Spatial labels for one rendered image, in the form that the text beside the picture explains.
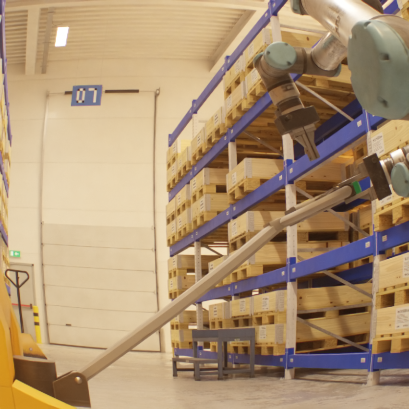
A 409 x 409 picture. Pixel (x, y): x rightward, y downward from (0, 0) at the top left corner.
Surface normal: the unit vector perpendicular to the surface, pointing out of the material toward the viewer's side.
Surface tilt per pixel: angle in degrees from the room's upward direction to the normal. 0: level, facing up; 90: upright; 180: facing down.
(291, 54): 94
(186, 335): 90
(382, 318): 90
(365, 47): 93
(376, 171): 101
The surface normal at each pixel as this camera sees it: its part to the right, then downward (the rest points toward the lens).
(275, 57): 0.01, -0.13
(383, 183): -0.23, 0.00
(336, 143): -0.97, -0.03
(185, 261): 0.25, -0.19
